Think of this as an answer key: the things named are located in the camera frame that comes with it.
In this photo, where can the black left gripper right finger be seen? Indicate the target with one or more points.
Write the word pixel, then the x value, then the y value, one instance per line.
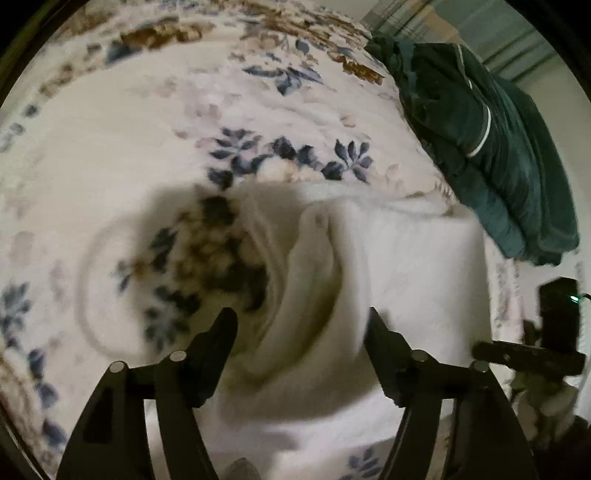
pixel 486 442

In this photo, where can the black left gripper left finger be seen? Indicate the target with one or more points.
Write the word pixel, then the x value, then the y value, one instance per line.
pixel 110 440

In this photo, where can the white knit sweater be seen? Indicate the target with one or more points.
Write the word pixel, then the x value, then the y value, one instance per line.
pixel 299 397

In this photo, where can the pile of small clothes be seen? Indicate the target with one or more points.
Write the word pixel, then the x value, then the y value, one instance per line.
pixel 557 436

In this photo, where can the dark green folded blanket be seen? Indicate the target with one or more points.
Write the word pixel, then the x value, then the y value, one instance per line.
pixel 490 142

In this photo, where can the floral bed blanket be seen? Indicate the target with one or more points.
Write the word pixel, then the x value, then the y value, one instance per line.
pixel 121 144

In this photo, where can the teal striped right curtain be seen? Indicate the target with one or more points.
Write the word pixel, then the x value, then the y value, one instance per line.
pixel 503 40

